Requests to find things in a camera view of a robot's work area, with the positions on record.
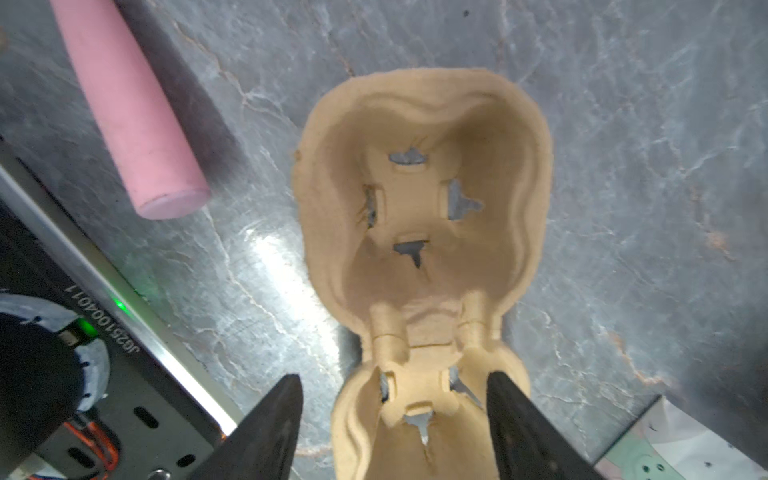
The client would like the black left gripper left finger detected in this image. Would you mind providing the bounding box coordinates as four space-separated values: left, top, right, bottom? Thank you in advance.
189 374 303 480

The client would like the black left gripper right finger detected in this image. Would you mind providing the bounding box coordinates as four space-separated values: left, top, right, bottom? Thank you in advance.
486 371 602 480

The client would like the white cartoon gift bag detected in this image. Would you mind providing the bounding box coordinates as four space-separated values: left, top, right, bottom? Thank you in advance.
595 396 767 480

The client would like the single pulp cup carrier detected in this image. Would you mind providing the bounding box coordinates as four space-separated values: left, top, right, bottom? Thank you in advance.
293 68 553 479

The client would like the purple pink spatula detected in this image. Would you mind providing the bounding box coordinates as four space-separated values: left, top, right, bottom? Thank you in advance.
51 1 211 220

